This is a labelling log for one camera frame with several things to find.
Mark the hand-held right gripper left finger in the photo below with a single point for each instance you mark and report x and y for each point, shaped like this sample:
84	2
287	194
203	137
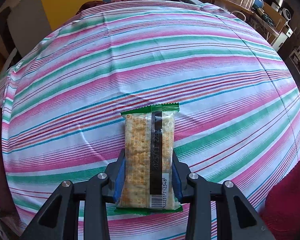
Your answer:
119	180

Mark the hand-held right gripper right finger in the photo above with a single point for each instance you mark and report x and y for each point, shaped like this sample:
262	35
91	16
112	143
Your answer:
178	182

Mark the cracker packet green trim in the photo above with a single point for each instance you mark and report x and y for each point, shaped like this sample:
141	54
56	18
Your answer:
140	155

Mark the person's red clothing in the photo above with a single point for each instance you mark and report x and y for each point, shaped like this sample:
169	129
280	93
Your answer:
287	200

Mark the striped pink green tablecloth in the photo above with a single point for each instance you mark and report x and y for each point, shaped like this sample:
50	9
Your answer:
165	67

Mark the dark red cloth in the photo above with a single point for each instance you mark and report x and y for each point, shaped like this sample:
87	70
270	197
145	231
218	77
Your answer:
90	5

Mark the white small cabinet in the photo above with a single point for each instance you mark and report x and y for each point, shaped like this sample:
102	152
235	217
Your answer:
282	38

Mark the grey yellow blue armchair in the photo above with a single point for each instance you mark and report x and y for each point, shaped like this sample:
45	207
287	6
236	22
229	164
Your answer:
70	2

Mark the cardboard box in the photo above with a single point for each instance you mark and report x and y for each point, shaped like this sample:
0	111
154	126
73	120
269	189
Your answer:
270	15

